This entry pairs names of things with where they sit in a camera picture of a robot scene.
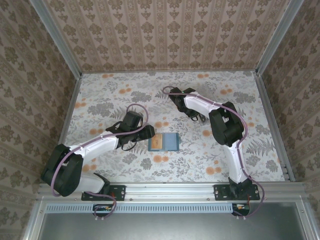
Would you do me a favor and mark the clear plastic bag with item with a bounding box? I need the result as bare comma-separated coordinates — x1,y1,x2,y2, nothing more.
197,112,212,127

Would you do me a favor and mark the grey sheet metal panel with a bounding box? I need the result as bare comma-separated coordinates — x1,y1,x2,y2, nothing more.
37,213,305,240

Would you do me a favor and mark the aluminium cross rail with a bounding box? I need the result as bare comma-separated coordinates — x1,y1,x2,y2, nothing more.
37,182,307,201

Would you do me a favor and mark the tan orange credit card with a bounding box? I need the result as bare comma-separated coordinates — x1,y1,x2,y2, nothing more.
151,134,164,150

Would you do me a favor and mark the slotted pale cable duct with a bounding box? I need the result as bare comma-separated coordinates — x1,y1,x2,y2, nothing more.
46,202,236,214

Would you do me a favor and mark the black connector box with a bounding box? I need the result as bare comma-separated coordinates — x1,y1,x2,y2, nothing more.
231,202,251,217
92,203,114,217

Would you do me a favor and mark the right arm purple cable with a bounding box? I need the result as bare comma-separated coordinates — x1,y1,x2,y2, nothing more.
161,85,266,221

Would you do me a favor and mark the floral patterned table mat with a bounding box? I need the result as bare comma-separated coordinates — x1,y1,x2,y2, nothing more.
53,70,286,183

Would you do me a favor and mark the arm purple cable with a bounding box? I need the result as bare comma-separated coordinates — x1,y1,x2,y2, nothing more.
161,85,266,221
50,103,150,223

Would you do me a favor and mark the aluminium side rail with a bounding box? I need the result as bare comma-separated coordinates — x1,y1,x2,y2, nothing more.
252,71,296,183
56,72,84,150

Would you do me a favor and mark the left gripper thin black wire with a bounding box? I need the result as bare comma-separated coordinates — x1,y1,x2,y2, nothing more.
121,141,138,152

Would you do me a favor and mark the blue folding card holder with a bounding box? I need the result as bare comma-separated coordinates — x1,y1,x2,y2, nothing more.
147,132,181,152

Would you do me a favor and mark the aluminium corner post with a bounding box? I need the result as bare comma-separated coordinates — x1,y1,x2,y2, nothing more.
254,0,306,77
29,0,83,78

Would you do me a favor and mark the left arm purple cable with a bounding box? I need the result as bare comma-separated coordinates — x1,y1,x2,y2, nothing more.
50,103,150,223

